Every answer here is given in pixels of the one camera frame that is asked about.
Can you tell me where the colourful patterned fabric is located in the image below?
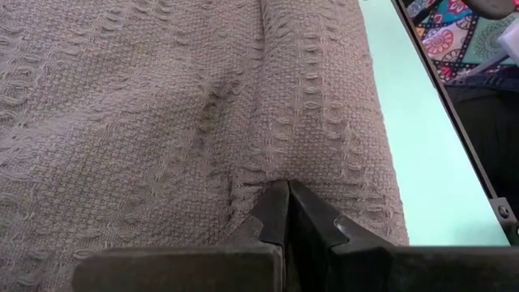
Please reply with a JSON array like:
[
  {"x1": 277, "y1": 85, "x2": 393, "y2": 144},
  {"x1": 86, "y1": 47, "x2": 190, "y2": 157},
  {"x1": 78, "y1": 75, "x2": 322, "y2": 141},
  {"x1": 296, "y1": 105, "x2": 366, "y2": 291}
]
[{"x1": 405, "y1": 0, "x2": 519, "y2": 88}]

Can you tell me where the grey woven towel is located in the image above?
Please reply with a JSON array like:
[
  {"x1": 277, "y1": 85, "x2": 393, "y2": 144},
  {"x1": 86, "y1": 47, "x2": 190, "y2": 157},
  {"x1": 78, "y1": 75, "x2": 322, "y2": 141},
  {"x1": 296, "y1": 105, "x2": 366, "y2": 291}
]
[{"x1": 0, "y1": 0, "x2": 410, "y2": 292}]

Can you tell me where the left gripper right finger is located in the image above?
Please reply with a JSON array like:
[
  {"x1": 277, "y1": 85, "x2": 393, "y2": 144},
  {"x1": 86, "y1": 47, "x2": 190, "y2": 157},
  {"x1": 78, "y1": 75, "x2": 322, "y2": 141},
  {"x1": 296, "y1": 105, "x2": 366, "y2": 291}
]
[{"x1": 285, "y1": 179, "x2": 519, "y2": 292}]

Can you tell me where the black metal table frame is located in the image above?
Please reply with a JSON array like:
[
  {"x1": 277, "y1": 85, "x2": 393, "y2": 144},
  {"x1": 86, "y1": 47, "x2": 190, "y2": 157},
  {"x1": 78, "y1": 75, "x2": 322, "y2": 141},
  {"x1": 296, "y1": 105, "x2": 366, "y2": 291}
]
[{"x1": 390, "y1": 0, "x2": 519, "y2": 247}]

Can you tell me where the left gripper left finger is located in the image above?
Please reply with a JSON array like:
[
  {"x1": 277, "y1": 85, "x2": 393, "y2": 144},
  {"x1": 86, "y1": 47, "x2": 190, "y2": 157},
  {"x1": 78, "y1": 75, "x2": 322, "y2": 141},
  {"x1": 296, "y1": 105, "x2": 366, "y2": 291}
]
[{"x1": 71, "y1": 179, "x2": 290, "y2": 292}]

